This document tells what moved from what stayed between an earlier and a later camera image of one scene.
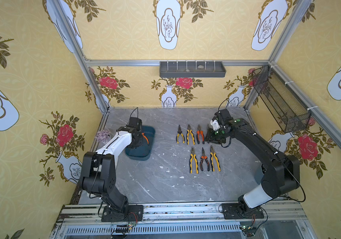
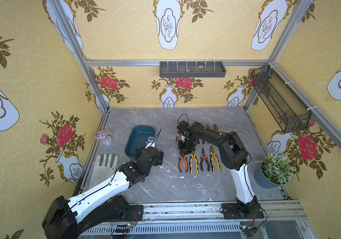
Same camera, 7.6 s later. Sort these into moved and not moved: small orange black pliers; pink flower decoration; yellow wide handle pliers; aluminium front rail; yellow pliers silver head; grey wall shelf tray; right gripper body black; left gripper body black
Moved: left gripper body black; right gripper body black
Not moved: pink flower decoration; grey wall shelf tray; aluminium front rail; yellow pliers silver head; yellow wide handle pliers; small orange black pliers
